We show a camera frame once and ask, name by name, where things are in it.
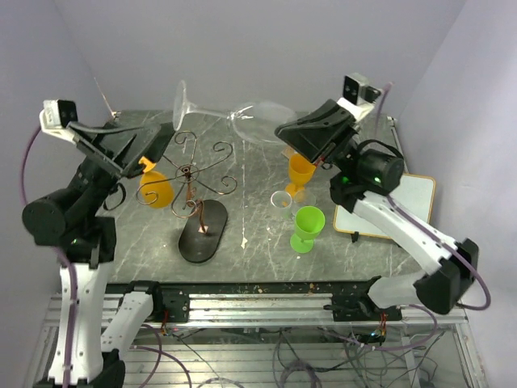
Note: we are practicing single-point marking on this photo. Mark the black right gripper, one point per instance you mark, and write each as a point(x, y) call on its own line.
point(321, 142)

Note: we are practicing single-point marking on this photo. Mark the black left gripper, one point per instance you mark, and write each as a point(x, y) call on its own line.
point(119, 151)

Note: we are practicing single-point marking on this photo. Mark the orange plastic wine glass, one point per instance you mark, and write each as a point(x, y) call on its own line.
point(300, 172)

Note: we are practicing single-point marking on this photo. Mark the clear wine glass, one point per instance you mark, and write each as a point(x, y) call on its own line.
point(303, 198)
point(254, 121)
point(278, 211)

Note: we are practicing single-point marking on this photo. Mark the green plastic wine glass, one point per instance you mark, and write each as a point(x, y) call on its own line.
point(308, 224)

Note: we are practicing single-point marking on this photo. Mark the clear wine glass front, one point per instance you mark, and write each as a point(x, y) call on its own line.
point(303, 198)

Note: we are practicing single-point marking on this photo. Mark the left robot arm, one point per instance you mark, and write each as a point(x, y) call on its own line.
point(88, 353)

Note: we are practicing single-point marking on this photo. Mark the metal wine glass rack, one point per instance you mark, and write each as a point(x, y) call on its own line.
point(205, 219)

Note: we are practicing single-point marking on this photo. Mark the wooden picture coaster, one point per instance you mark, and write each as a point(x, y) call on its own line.
point(288, 152)

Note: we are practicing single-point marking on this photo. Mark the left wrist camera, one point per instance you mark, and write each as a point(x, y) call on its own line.
point(55, 117)

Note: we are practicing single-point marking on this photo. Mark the small whiteboard yellow frame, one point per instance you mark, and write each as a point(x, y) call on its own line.
point(415, 192)

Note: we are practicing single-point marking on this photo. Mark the aluminium rail front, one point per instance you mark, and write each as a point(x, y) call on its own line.
point(277, 304)

